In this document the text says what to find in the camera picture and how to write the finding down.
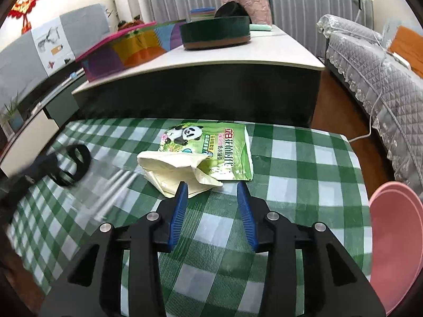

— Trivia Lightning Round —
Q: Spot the green panda print pouch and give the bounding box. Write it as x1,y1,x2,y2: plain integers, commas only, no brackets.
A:
158,121,254,182

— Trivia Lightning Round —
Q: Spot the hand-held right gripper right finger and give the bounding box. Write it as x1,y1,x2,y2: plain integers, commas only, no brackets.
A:
236,181,387,317

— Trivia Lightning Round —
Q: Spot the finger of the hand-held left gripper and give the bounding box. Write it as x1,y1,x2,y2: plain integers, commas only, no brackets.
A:
31,153,67,182

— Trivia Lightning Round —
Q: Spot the brown ornament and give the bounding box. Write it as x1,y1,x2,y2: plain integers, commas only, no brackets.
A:
117,15,145,31

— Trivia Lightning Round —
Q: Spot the pink plastic bin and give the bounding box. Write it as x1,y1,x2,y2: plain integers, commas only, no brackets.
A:
368,181,423,316

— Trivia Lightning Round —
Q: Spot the red knot wall decoration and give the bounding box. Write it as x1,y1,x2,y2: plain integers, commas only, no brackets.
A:
7,0,51,36

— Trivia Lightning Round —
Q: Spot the cream paper bag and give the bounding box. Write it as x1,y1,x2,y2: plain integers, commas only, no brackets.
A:
136,150,223,199

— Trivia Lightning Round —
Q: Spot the white-top coffee table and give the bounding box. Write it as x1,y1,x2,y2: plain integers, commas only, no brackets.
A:
72,25,326,129

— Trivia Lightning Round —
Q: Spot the small potted plant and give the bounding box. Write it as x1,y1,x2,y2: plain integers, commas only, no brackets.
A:
1,95,26,133

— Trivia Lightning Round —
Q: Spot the black tape roll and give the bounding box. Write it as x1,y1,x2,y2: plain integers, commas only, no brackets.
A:
49,144,92,187

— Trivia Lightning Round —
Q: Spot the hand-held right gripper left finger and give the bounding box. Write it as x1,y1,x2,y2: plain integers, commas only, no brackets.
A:
40,181,189,317

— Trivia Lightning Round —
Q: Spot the white cable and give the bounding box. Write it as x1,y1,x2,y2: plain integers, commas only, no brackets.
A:
348,48,392,143

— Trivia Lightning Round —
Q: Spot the grey printed television cover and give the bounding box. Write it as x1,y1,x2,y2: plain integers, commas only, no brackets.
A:
0,3,112,108

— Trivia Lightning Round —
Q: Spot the sofa with grey quilted cover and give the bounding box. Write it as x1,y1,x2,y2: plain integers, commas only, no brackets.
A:
316,14,423,196

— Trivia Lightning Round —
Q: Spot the clear plastic packaging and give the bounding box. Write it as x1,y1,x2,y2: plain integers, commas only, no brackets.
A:
88,168,141,220

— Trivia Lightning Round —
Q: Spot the white and grey television cabinet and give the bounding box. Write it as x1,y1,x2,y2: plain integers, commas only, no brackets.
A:
0,66,87,174

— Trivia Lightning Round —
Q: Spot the stack of coloured bowls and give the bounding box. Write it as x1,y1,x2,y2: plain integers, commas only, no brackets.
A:
189,7,219,22

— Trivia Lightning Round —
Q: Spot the white charger block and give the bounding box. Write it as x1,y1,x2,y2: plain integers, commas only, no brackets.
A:
393,52,411,68

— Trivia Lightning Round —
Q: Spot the multicoloured gift box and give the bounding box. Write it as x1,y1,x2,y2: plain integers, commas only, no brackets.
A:
75,21,187,82

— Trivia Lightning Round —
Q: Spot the black hat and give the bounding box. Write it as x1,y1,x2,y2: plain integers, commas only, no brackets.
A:
214,2,251,18

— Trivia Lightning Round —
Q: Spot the pink lace bag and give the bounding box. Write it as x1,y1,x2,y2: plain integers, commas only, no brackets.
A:
221,0,273,26

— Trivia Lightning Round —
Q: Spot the green checkered tablecloth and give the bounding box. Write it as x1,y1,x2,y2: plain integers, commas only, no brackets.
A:
7,118,372,317

